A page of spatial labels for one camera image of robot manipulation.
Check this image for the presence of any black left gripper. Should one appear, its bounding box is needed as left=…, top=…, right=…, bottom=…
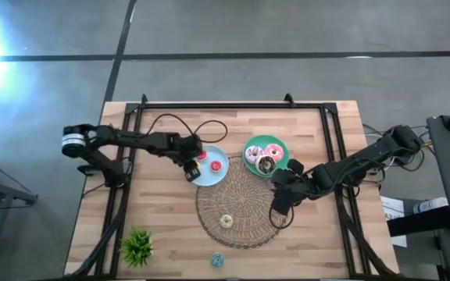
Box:
left=169, top=134, right=205, bottom=183

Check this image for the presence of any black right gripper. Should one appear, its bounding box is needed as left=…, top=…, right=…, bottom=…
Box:
left=271, top=158, right=327, bottom=216

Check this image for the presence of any light blue plate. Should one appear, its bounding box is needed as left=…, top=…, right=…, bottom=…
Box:
left=188, top=144, right=230, bottom=187

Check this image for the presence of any chocolate frosted donut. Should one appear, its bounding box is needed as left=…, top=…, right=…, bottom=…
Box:
left=255, top=154, right=277, bottom=176

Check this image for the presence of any pink frosted donut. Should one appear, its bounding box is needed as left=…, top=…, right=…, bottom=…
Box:
left=263, top=143, right=285, bottom=162

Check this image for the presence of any lilac donut with brown stripes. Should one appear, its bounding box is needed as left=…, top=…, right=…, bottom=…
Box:
left=244, top=145, right=265, bottom=165

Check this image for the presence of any round woven mat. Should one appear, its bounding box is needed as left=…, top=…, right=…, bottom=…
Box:
left=195, top=155, right=288, bottom=250

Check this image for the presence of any teal green plate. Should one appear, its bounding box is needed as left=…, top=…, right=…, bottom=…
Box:
left=242, top=134, right=291, bottom=179

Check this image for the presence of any small blue frosted donut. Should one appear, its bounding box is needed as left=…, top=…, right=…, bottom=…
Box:
left=210, top=252, right=225, bottom=269

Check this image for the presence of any small green potted plant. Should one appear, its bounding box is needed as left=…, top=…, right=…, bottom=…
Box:
left=119, top=228, right=155, bottom=269

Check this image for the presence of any white paper sheet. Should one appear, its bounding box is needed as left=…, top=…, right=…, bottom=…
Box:
left=379, top=195, right=408, bottom=248

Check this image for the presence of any black shelf board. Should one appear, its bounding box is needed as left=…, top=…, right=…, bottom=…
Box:
left=386, top=205, right=450, bottom=238

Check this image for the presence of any white plastic bottle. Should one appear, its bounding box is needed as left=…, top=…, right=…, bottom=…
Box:
left=412, top=197, right=449, bottom=215

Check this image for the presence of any dark side table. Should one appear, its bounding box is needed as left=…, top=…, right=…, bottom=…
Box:
left=0, top=154, right=38, bottom=214

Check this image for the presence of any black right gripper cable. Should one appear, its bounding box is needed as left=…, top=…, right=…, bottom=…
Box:
left=268, top=201, right=295, bottom=230

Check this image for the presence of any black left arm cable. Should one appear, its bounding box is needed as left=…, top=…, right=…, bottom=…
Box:
left=145, top=113, right=229, bottom=144

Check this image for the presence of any black metal table frame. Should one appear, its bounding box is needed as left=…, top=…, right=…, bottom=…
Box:
left=68, top=100, right=400, bottom=280

